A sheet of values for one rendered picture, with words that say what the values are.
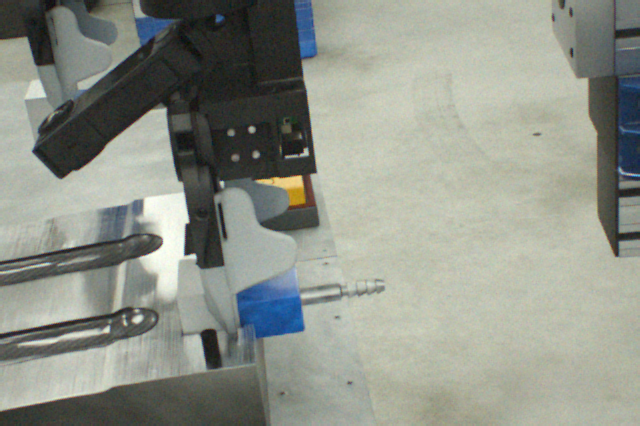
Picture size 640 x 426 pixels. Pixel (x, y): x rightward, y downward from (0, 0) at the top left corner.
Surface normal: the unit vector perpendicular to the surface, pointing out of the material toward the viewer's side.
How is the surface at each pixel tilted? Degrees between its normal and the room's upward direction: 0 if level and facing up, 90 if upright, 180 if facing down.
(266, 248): 77
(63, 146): 90
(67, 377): 2
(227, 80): 90
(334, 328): 0
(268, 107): 90
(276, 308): 90
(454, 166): 0
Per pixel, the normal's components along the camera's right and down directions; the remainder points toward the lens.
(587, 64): -0.03, 0.44
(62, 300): -0.17, -0.88
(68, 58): 0.07, 0.26
